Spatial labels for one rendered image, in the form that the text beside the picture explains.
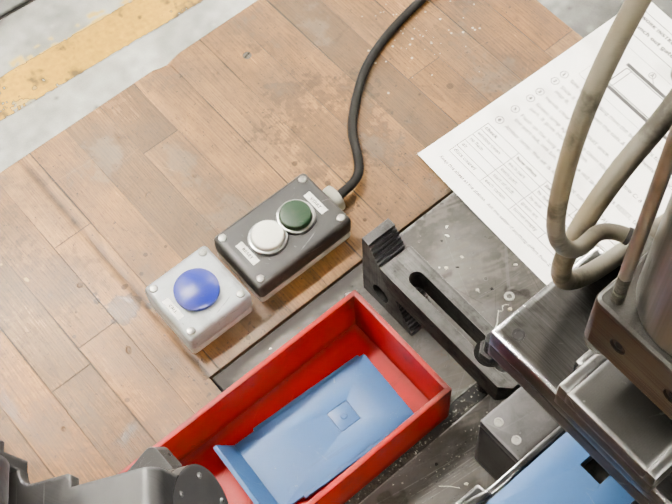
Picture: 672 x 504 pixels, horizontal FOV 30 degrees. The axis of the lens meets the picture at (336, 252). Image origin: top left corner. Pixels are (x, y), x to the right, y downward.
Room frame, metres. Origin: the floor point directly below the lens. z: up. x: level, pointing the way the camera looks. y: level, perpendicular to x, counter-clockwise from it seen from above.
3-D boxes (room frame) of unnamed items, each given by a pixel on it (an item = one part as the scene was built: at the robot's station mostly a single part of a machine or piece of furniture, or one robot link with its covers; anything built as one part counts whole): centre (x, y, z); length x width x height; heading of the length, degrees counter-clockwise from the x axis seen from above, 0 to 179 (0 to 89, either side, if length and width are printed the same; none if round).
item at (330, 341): (0.35, 0.05, 0.93); 0.25 x 0.12 x 0.06; 127
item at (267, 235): (0.54, 0.06, 0.93); 0.03 x 0.03 x 0.02
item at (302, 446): (0.37, 0.03, 0.92); 0.15 x 0.07 x 0.03; 123
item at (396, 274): (0.43, -0.09, 0.95); 0.15 x 0.03 x 0.10; 37
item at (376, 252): (0.49, -0.05, 0.95); 0.06 x 0.03 x 0.09; 37
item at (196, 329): (0.50, 0.12, 0.90); 0.07 x 0.07 x 0.06; 37
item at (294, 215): (0.56, 0.03, 0.93); 0.03 x 0.03 x 0.02
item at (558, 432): (0.32, -0.15, 0.98); 0.13 x 0.01 x 0.03; 127
